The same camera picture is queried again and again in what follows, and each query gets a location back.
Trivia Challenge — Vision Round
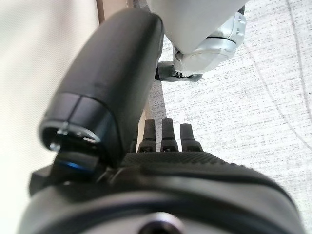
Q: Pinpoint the silver left robot leg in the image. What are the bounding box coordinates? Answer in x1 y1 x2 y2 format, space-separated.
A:
146 0 247 82

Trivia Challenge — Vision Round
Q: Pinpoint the grey striped area rug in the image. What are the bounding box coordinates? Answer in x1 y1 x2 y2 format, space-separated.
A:
148 0 312 220

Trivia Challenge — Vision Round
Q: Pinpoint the large bed with beige cover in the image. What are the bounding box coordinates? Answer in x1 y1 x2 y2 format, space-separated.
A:
0 0 100 220

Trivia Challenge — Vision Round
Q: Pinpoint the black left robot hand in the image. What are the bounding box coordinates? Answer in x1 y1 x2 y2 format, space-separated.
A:
17 7 305 234

